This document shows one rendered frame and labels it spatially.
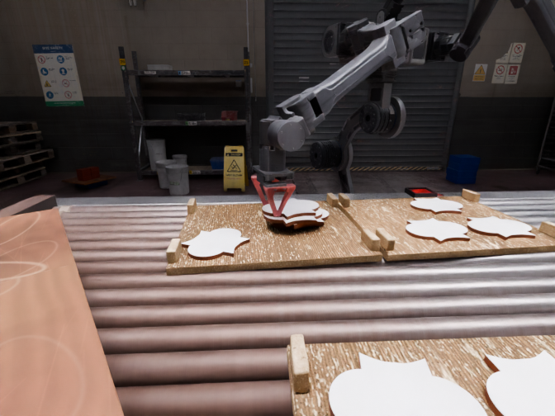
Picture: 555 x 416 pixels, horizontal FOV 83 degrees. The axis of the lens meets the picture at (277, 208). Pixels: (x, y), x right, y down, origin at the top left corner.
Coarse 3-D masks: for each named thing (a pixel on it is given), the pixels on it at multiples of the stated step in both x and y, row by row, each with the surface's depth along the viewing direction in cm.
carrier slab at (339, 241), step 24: (192, 216) 81; (216, 216) 81; (240, 216) 81; (336, 216) 81; (264, 240) 68; (288, 240) 68; (312, 240) 68; (336, 240) 68; (360, 240) 68; (168, 264) 58; (192, 264) 58; (216, 264) 58; (240, 264) 58; (264, 264) 59; (288, 264) 60; (312, 264) 60
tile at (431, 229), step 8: (408, 224) 76; (416, 224) 74; (424, 224) 74; (432, 224) 74; (440, 224) 74; (448, 224) 74; (456, 224) 74; (408, 232) 70; (416, 232) 69; (424, 232) 69; (432, 232) 69; (440, 232) 69; (448, 232) 69; (456, 232) 69; (464, 232) 69; (440, 240) 66; (448, 240) 67; (456, 240) 68; (464, 240) 67
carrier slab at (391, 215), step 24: (360, 216) 81; (384, 216) 81; (408, 216) 81; (432, 216) 81; (456, 216) 81; (480, 216) 81; (504, 216) 81; (408, 240) 68; (432, 240) 68; (480, 240) 68; (504, 240) 68; (528, 240) 68; (552, 240) 68
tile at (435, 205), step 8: (416, 200) 92; (424, 200) 92; (432, 200) 92; (440, 200) 92; (416, 208) 86; (424, 208) 85; (432, 208) 85; (440, 208) 85; (448, 208) 85; (456, 208) 85
